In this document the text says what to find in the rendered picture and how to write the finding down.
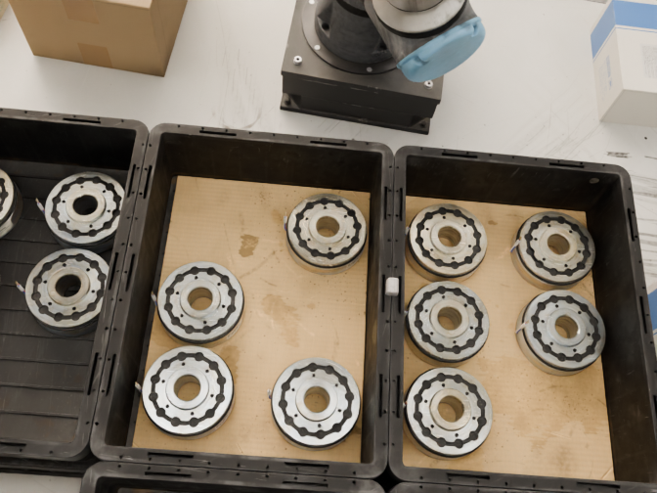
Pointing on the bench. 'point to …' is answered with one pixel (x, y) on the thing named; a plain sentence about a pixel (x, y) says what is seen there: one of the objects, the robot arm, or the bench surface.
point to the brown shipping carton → (103, 31)
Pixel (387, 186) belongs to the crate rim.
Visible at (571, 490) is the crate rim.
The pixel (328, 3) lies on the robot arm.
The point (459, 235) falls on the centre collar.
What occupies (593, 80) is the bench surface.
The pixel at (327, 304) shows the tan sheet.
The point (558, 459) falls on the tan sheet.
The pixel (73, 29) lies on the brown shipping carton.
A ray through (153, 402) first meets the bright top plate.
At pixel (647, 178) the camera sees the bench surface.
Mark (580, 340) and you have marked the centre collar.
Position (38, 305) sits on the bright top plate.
